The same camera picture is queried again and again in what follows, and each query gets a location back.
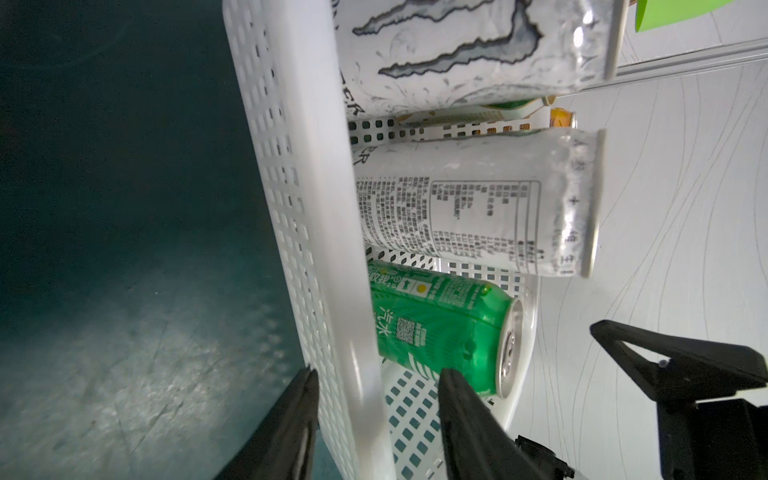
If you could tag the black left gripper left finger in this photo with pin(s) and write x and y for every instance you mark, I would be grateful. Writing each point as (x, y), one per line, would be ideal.
(282, 447)

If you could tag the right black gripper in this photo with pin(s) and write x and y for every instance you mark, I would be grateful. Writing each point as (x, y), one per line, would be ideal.
(723, 439)

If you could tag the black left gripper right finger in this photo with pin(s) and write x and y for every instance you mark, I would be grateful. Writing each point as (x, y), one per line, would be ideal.
(476, 447)

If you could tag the white perforated plastic basket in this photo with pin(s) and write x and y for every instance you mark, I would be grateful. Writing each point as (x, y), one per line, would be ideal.
(377, 420)

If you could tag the green soda can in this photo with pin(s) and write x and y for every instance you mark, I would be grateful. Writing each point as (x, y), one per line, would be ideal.
(428, 321)

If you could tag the white Monster energy can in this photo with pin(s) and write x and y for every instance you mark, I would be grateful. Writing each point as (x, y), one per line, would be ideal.
(401, 57)

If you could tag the white Monster can label side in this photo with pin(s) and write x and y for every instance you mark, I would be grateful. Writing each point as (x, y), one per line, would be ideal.
(523, 201)

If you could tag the green gold beer can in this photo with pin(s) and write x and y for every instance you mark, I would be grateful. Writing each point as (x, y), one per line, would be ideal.
(508, 111)

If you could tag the green plastic goblet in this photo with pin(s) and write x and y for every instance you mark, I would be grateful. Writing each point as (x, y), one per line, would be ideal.
(651, 14)

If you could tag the aluminium wall rail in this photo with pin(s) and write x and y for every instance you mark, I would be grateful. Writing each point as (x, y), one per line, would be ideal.
(690, 63)

